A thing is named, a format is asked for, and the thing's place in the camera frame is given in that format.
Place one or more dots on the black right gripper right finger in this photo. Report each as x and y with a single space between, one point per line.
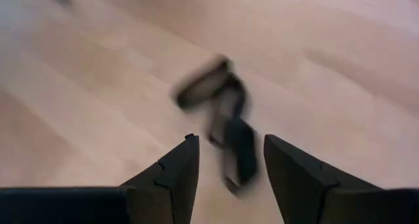
311 191

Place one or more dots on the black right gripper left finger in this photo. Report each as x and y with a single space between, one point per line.
157 191

